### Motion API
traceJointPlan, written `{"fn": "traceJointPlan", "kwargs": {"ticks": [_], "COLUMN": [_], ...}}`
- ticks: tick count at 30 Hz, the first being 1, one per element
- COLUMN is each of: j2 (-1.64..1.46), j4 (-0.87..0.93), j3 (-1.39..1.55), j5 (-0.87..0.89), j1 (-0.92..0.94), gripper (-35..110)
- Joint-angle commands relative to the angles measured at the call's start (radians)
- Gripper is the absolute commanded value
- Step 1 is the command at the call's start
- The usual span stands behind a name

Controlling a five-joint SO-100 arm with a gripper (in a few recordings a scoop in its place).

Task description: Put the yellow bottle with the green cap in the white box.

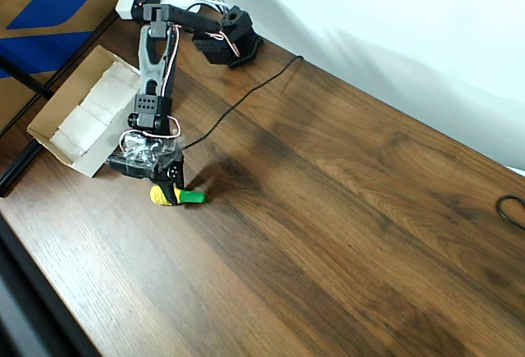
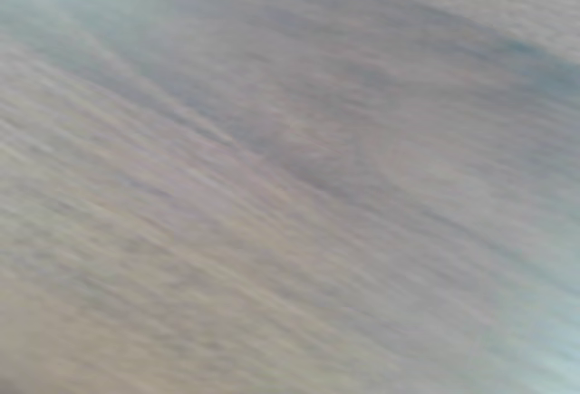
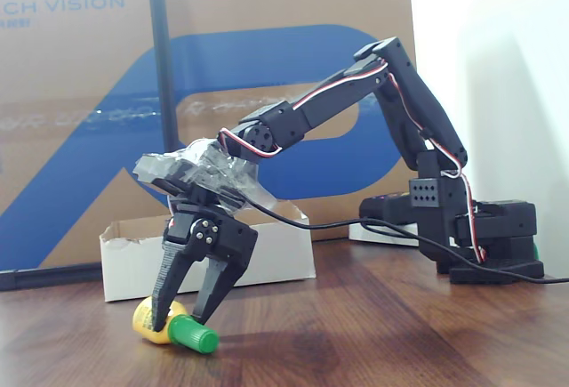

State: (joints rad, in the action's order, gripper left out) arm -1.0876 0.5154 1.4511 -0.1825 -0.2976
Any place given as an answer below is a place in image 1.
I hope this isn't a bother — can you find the yellow bottle with green cap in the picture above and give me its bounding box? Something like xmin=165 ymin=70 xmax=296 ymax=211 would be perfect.
xmin=148 ymin=184 xmax=207 ymax=207

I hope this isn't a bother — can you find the white cardboard box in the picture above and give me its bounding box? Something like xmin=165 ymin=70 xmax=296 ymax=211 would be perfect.
xmin=26 ymin=44 xmax=143 ymax=179

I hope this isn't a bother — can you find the cardboard box with blue print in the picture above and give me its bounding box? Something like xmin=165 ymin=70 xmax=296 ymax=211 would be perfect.
xmin=0 ymin=0 xmax=143 ymax=136

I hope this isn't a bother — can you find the white paper lining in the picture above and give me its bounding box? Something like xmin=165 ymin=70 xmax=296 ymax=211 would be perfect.
xmin=49 ymin=61 xmax=143 ymax=163

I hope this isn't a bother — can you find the black metal bar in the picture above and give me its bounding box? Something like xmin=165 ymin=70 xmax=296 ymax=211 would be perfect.
xmin=0 ymin=55 xmax=55 ymax=99

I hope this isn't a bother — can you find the plastic-wrapped camera module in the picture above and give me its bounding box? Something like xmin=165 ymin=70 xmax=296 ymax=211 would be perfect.
xmin=117 ymin=130 xmax=182 ymax=172

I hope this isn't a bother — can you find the thin black cable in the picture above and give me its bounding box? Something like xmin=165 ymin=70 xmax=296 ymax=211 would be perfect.
xmin=182 ymin=55 xmax=304 ymax=151

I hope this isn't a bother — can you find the black table frame rail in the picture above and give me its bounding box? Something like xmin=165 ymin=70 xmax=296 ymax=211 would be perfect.
xmin=0 ymin=141 xmax=44 ymax=199

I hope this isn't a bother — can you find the looped black cable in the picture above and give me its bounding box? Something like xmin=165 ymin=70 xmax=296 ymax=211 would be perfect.
xmin=495 ymin=195 xmax=525 ymax=231

